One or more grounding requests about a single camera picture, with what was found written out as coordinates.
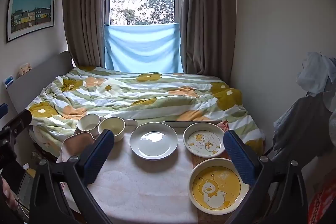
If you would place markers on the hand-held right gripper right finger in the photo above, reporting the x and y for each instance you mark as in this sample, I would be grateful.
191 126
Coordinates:
239 158

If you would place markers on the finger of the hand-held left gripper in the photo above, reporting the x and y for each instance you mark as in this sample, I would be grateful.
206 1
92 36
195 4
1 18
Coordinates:
18 120
2 109

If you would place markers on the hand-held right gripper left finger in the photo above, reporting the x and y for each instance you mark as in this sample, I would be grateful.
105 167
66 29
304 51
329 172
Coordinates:
101 154

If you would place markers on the cream ceramic bowl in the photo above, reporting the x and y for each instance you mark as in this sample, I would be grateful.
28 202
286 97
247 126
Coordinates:
111 129

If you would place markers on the person's left hand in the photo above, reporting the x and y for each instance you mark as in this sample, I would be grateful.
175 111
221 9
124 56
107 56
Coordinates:
6 196

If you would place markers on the pink toast-shaped plate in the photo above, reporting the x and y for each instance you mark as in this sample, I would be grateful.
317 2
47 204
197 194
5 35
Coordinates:
76 145

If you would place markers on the small blue item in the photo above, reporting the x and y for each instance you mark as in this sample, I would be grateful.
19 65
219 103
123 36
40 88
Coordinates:
9 81

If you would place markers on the white ceramic cup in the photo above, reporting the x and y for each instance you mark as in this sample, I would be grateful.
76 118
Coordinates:
88 123

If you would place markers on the yellow duck print plate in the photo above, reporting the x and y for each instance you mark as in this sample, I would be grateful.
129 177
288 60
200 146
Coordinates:
215 187

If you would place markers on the white duck print plate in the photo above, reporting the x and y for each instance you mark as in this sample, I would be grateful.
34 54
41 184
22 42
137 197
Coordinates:
203 140

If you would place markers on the grey bed headboard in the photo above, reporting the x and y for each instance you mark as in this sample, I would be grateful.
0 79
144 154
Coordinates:
39 82

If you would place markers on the small printed box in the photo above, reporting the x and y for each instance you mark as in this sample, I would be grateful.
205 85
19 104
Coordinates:
25 69

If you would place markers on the plain white plate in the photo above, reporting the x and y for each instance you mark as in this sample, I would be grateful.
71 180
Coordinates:
153 141

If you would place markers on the floral table cloth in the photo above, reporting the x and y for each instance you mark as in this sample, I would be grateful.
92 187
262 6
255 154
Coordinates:
147 187

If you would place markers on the floral striped blanket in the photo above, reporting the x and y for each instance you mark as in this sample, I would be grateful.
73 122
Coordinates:
147 98

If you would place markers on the grey hanging garment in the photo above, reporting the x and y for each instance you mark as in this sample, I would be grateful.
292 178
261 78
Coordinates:
307 127

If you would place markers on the red patterned cloth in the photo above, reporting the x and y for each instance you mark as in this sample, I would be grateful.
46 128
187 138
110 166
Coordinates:
324 203

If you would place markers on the light blue cloth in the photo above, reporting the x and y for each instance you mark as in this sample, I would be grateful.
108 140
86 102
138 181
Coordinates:
143 48

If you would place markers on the pale blue hanging garment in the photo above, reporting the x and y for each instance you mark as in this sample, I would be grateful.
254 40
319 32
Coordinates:
315 71

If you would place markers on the brown curtain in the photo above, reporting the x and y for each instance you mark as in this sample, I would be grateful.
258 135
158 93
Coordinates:
207 16
84 8

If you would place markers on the framed wall poster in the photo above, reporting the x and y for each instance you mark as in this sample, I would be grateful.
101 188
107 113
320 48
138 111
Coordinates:
30 14

